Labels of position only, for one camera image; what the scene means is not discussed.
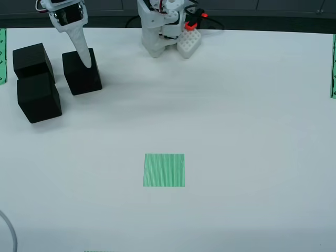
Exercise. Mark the green paper strip with arrows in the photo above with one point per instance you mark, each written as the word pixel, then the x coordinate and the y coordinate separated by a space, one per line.
pixel 333 65
pixel 2 57

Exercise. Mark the orange and black clamp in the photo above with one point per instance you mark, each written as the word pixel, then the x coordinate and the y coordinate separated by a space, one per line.
pixel 191 25

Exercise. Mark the white perforated base clamp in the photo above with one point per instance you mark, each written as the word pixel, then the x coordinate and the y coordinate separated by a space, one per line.
pixel 189 42

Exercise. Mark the green striped square marker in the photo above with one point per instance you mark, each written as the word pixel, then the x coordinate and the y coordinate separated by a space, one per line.
pixel 164 170

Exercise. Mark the black cube block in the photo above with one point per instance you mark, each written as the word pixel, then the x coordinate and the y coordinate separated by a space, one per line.
pixel 31 59
pixel 38 98
pixel 84 78

